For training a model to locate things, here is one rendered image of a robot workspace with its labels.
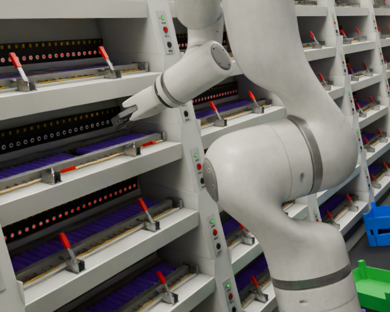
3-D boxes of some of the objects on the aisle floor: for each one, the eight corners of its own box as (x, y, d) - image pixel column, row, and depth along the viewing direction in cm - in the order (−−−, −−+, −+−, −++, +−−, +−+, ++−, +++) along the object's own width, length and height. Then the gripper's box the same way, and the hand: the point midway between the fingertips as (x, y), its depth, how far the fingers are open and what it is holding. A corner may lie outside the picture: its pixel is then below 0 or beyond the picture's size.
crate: (430, 293, 184) (426, 271, 183) (393, 316, 174) (388, 293, 173) (364, 278, 210) (361, 259, 209) (329, 297, 200) (325, 277, 200)
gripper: (155, 111, 108) (102, 144, 119) (198, 100, 121) (147, 131, 132) (139, 78, 109) (88, 115, 120) (184, 72, 122) (134, 105, 133)
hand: (124, 120), depth 125 cm, fingers open, 3 cm apart
